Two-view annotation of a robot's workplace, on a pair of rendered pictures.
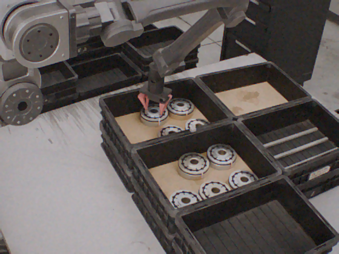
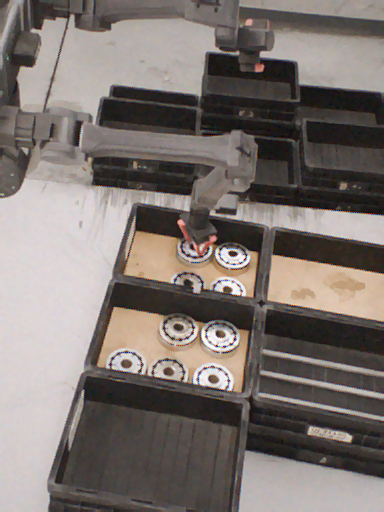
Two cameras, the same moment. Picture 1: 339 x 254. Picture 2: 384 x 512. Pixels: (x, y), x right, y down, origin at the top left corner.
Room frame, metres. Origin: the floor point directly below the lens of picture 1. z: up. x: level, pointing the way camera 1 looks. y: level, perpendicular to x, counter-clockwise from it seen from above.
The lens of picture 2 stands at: (0.03, -0.82, 2.50)
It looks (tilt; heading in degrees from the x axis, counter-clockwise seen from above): 46 degrees down; 33
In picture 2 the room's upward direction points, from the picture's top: 8 degrees clockwise
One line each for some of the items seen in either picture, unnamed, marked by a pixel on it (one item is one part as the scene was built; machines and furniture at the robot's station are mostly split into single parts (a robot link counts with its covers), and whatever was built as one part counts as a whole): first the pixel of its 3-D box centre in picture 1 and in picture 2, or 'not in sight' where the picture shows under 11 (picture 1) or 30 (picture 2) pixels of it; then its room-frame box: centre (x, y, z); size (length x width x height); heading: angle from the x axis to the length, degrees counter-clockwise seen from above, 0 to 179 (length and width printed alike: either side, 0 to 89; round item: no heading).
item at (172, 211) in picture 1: (207, 164); (176, 336); (1.08, -0.13, 0.92); 0.40 x 0.30 x 0.02; 120
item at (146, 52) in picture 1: (158, 71); (341, 190); (2.49, 0.10, 0.37); 0.40 x 0.30 x 0.45; 126
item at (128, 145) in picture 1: (164, 110); (193, 252); (1.34, 0.02, 0.92); 0.40 x 0.30 x 0.02; 120
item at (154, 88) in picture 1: (155, 85); (198, 218); (1.40, 0.06, 0.98); 0.10 x 0.07 x 0.07; 69
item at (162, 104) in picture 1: (159, 103); (199, 240); (1.39, 0.05, 0.91); 0.07 x 0.07 x 0.09; 69
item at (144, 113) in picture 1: (154, 112); (194, 248); (1.40, 0.06, 0.86); 0.10 x 0.10 x 0.01
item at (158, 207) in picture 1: (205, 175); (174, 349); (1.08, -0.13, 0.87); 0.40 x 0.30 x 0.11; 120
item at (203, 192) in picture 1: (215, 192); (168, 373); (1.01, -0.16, 0.86); 0.10 x 0.10 x 0.01
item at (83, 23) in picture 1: (79, 24); (14, 128); (0.91, 0.22, 1.45); 0.09 x 0.08 x 0.12; 36
